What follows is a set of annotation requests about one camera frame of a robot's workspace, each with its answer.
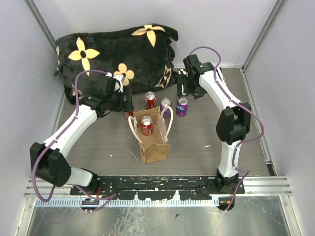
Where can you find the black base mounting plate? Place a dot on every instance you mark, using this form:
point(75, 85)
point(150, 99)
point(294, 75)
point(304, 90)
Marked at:
point(159, 188)

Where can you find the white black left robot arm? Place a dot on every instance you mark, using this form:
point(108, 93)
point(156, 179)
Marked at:
point(48, 159)

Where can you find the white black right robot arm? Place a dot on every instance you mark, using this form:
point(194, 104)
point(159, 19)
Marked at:
point(197, 79)

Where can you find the burlap watermelon canvas bag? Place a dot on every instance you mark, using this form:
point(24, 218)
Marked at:
point(154, 147)

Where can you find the purple fanta can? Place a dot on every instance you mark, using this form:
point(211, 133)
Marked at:
point(165, 102)
point(182, 107)

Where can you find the black white striped cloth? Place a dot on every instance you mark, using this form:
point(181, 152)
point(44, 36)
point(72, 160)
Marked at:
point(190, 92)

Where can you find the right purple fanta can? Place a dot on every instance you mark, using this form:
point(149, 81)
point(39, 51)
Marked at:
point(182, 107)

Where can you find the black floral plush blanket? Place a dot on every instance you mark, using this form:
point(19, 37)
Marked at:
point(143, 55)

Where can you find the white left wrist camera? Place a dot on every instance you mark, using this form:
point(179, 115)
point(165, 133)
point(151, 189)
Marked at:
point(114, 82)

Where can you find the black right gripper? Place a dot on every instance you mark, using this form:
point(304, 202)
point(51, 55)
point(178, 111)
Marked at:
point(198, 92)

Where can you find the left purple fanta can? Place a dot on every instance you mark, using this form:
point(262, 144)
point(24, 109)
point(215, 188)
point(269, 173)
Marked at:
point(165, 102)

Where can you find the white slotted cable duct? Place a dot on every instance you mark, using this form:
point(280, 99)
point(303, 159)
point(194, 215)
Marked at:
point(81, 202)

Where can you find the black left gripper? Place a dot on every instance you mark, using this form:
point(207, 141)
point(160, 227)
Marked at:
point(126, 105)

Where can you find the red cola can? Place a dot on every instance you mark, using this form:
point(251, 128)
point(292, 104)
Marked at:
point(150, 99)
point(147, 125)
point(129, 114)

